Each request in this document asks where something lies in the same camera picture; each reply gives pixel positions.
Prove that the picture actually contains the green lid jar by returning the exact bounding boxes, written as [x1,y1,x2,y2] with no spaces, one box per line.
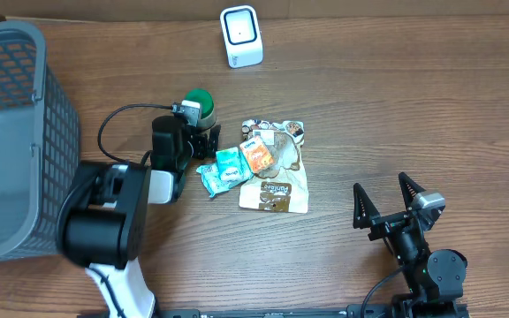
[185,88,217,130]

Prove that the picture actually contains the brown snack pouch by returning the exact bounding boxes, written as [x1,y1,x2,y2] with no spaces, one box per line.
[239,119,309,214]

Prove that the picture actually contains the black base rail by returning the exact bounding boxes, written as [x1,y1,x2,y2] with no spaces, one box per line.
[156,303,397,318]

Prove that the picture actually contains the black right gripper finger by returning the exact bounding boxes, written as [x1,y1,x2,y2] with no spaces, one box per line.
[353,183,380,229]
[399,172,425,208]

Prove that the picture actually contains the white barcode scanner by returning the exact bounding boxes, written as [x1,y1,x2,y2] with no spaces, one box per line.
[220,5,264,69]

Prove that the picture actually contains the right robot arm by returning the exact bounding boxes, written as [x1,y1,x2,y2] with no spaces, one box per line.
[347,172,469,318]

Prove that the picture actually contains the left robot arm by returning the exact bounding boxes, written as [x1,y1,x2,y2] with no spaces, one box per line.
[56,116,221,318]

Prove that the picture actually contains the orange tissue pack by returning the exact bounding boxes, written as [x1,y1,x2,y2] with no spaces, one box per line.
[239,136,275,173]

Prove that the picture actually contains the teal tissue pack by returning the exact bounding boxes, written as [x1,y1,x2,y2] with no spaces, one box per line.
[216,147,253,188]

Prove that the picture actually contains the grey plastic basket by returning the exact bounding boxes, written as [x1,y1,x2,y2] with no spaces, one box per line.
[0,21,80,261]

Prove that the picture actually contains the light teal wipes pack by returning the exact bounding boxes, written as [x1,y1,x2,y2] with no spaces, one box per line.
[196,163,230,198]

